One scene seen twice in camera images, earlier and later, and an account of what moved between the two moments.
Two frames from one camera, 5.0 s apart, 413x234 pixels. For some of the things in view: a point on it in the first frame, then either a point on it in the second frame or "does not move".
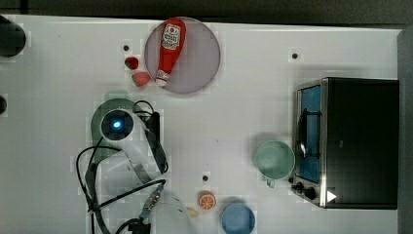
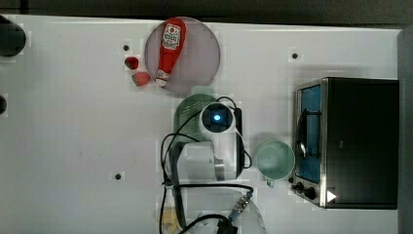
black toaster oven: (347, 143) does not move
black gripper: (153, 133) → (240, 145)
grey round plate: (197, 63) does not move
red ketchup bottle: (172, 41) does not move
